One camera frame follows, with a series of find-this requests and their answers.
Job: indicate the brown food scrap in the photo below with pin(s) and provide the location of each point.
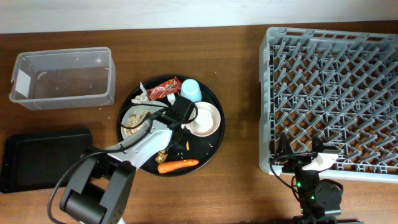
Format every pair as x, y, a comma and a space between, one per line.
161, 156

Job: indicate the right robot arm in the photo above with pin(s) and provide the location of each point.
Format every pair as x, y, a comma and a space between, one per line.
319, 199

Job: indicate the grey plate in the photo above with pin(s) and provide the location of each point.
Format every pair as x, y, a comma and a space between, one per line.
151, 105

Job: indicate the crumpled white tissue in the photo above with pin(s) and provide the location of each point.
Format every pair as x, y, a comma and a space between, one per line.
143, 97

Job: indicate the orange carrot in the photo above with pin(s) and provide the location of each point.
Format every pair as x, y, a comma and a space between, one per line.
166, 167

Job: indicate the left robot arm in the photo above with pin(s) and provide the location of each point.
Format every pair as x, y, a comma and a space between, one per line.
100, 182

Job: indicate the pink bowl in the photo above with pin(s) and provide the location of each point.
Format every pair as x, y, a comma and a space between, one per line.
216, 119

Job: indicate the rice and nuts pile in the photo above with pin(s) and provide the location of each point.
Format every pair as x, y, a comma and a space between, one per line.
133, 119

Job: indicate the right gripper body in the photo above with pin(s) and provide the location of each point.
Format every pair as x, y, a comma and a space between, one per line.
296, 164

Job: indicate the grey dishwasher rack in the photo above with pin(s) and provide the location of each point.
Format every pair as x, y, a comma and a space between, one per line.
338, 86

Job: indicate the white plastic fork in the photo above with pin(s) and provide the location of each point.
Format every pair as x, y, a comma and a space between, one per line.
171, 98

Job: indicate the red snack wrapper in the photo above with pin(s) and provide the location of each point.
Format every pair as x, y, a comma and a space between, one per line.
166, 88

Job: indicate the round black tray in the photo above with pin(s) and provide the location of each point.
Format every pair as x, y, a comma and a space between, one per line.
201, 149

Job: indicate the white cup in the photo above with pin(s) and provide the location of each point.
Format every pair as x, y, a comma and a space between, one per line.
203, 122

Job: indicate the light blue cup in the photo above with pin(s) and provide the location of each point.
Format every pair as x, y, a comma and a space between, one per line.
190, 89

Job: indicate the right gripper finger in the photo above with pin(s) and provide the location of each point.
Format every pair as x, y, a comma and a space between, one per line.
318, 146
284, 147

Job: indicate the black rectangular tray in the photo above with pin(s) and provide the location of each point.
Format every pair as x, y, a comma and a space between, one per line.
38, 161

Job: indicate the clear plastic bin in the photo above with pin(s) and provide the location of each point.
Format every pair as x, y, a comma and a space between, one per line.
65, 78

